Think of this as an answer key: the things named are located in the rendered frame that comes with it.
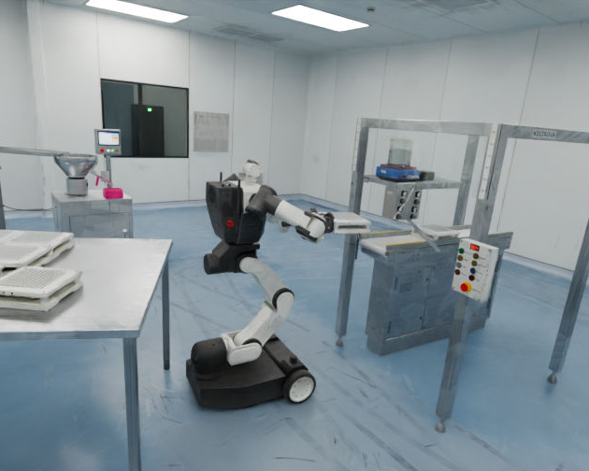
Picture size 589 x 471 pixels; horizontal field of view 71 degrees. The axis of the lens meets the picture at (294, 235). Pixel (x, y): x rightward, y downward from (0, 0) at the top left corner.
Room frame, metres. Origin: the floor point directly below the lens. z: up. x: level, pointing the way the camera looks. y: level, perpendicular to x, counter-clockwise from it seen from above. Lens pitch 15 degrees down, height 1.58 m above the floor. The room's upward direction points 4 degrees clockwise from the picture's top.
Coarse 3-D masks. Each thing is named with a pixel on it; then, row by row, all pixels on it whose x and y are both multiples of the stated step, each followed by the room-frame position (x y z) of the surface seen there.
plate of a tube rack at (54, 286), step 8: (16, 272) 1.52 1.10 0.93; (72, 272) 1.56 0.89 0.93; (80, 272) 1.58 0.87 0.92; (56, 280) 1.46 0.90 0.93; (64, 280) 1.47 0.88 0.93; (0, 288) 1.36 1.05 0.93; (8, 288) 1.37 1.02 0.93; (16, 288) 1.37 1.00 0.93; (24, 288) 1.38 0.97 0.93; (32, 288) 1.38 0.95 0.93; (48, 288) 1.39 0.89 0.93; (56, 288) 1.41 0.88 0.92; (32, 296) 1.35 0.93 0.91; (40, 296) 1.34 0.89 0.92; (48, 296) 1.36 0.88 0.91
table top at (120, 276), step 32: (64, 256) 1.92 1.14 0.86; (96, 256) 1.96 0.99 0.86; (128, 256) 1.99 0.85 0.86; (160, 256) 2.03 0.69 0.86; (96, 288) 1.58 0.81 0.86; (128, 288) 1.60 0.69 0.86; (0, 320) 1.26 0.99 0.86; (32, 320) 1.28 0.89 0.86; (64, 320) 1.30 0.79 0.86; (96, 320) 1.31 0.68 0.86; (128, 320) 1.33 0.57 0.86
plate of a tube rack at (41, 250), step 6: (18, 246) 1.83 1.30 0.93; (30, 246) 1.84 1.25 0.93; (36, 246) 1.84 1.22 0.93; (30, 252) 1.75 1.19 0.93; (36, 252) 1.76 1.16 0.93; (42, 252) 1.78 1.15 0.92; (24, 258) 1.68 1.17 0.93; (30, 258) 1.68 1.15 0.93; (36, 258) 1.73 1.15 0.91; (6, 264) 1.61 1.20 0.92; (12, 264) 1.61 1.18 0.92; (18, 264) 1.61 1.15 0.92; (24, 264) 1.63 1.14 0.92
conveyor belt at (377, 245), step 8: (464, 232) 3.19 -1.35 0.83; (496, 232) 3.28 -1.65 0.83; (368, 240) 2.73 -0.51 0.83; (376, 240) 2.74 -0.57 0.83; (384, 240) 2.76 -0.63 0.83; (392, 240) 2.77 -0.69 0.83; (400, 240) 2.79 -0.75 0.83; (408, 240) 2.81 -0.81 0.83; (416, 240) 2.82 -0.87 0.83; (424, 240) 2.84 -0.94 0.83; (368, 248) 2.66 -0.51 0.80; (376, 248) 2.60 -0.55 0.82; (384, 248) 2.57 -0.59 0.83; (408, 248) 2.63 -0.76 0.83; (384, 256) 2.53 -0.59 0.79
